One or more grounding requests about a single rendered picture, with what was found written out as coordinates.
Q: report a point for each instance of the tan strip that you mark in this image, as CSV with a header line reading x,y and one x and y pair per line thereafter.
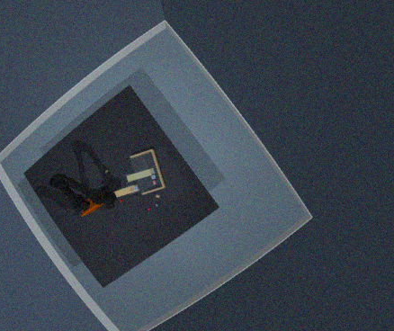
x,y
125,190

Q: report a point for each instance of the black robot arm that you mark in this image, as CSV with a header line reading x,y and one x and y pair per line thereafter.
x,y
58,181

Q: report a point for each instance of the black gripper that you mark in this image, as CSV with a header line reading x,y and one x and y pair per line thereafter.
x,y
104,189

